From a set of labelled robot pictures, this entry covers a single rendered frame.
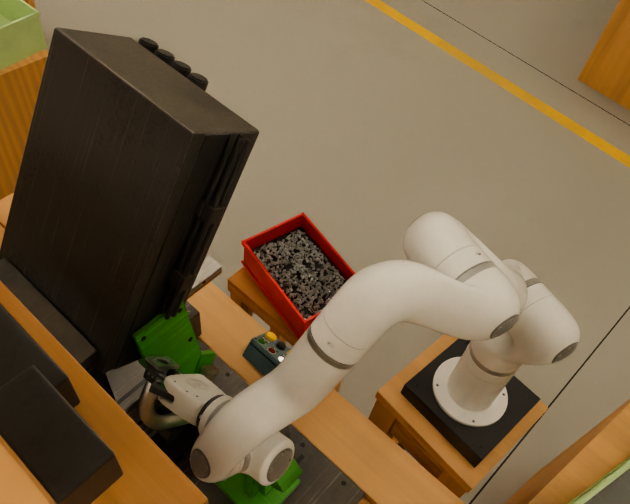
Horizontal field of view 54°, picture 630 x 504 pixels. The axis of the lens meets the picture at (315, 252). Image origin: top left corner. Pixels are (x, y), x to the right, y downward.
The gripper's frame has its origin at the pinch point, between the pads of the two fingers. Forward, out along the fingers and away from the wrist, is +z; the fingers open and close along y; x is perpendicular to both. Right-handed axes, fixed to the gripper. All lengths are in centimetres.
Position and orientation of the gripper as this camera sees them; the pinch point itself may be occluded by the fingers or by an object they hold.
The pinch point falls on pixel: (160, 373)
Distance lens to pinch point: 123.4
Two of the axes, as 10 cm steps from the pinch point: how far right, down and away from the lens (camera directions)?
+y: -5.4, -1.3, -8.3
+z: -7.5, -3.6, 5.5
